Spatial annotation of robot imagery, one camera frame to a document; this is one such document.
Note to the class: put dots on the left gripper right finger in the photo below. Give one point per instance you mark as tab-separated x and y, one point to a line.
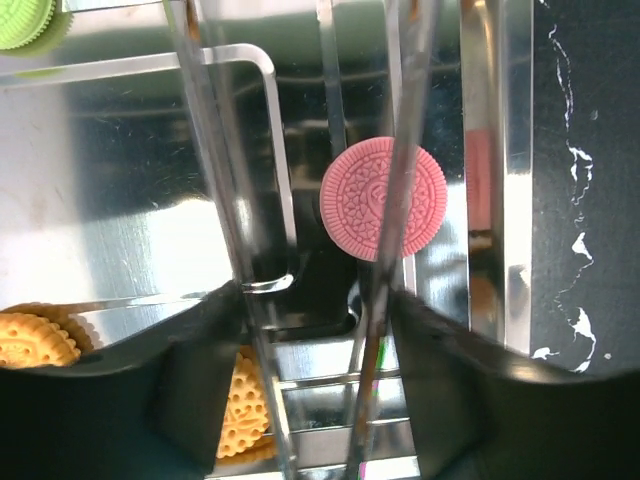
480	411

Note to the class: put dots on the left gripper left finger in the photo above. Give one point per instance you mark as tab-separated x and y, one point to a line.
148	407

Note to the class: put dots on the orange cookie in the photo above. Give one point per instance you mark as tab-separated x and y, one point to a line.
244	436
36	334

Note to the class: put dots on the orange cookie bottom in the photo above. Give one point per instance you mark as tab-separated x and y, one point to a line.
244	436

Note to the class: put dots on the pink cookie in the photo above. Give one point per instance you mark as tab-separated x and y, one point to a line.
353	196

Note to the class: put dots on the steel baking tray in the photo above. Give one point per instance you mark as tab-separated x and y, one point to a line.
105	207

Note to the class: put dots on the green cookie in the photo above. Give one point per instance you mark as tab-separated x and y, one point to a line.
32	27

